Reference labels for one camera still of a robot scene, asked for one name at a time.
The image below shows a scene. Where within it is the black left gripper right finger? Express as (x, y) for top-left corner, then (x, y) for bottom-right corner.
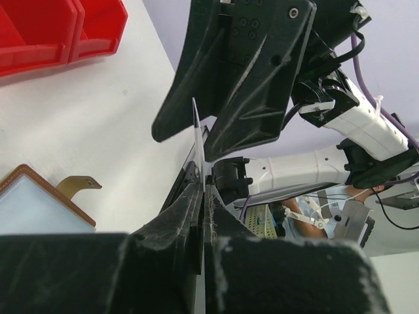
(204, 185), (390, 313)

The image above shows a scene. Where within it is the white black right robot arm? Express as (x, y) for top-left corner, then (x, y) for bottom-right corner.
(152, 1), (418, 204)

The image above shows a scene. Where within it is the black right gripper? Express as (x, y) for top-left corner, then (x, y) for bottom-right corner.
(205, 0), (372, 161)

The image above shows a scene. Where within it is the brown leather card holder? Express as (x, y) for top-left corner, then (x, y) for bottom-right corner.
(1, 164), (102, 236)

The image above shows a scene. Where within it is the red plastic bin middle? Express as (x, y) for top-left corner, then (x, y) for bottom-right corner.
(1, 0), (78, 77)

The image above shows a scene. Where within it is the red plastic bin right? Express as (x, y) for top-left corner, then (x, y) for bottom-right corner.
(69, 0), (128, 63)

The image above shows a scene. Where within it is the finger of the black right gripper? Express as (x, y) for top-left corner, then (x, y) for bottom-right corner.
(151, 1), (225, 143)

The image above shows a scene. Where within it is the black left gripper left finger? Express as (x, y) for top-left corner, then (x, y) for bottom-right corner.
(1, 183), (203, 313)

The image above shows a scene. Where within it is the red plastic bin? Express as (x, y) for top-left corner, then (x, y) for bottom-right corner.
(1, 0), (78, 77)
(69, 0), (128, 63)

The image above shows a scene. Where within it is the silver card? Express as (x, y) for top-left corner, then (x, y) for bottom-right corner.
(192, 97), (206, 191)

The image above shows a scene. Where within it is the person in blue shirt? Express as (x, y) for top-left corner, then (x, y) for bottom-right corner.
(281, 185), (391, 239)

